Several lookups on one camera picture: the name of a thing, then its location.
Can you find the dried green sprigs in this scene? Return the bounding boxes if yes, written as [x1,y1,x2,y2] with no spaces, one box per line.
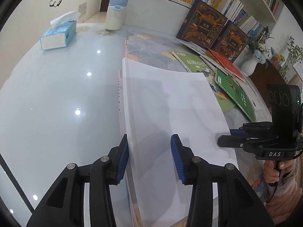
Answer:
[279,35,303,76]

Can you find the person's right forearm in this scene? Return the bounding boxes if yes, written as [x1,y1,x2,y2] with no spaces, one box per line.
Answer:
[266,161,303,218]

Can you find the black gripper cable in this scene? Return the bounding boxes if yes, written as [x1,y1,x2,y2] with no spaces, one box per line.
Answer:
[266,147,303,204]

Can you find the light green book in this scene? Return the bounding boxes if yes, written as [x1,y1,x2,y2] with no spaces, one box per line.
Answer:
[172,50,237,111]

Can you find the white spiral bound notebook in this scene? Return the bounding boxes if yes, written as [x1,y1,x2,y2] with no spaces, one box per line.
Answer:
[179,40,213,56]

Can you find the blue tissue box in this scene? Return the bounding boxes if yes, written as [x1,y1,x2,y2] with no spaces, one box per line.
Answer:
[40,12,78,51]

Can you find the ornate dark hardcover book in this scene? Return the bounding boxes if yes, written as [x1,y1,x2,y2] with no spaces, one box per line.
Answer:
[214,20,249,63]
[177,0,229,49]

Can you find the blue flower bouquet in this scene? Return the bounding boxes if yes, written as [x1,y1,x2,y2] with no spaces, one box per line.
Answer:
[247,26,275,64]

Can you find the row of white blue books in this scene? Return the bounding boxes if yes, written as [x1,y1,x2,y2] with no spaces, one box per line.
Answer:
[223,0,266,37]

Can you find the person's right hand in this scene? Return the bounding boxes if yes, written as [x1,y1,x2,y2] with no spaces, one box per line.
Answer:
[263,159,294,186]

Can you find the white ribbed vase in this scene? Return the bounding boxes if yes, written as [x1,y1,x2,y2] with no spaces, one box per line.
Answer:
[241,52,259,76]

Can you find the white cover book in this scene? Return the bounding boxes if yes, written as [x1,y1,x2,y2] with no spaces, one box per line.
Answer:
[122,57,238,227]

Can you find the dark green book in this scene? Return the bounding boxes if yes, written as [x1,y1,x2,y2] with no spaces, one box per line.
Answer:
[215,68,257,122]

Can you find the brown wooden cabinet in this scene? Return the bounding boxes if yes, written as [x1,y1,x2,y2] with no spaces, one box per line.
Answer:
[248,63,303,123]

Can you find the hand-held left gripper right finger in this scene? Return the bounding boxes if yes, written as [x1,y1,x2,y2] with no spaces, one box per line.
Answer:
[170,134,276,227]

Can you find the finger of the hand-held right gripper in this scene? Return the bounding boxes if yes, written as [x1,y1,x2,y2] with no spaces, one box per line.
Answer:
[229,121,273,139]
[217,134,261,152]

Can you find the white bottle with blue lid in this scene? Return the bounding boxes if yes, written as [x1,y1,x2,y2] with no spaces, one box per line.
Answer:
[105,0,129,31]

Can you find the colourful jar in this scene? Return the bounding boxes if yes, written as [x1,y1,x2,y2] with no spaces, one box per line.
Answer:
[270,53,286,68]

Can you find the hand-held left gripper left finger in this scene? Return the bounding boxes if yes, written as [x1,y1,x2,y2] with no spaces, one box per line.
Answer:
[26,134,130,227]

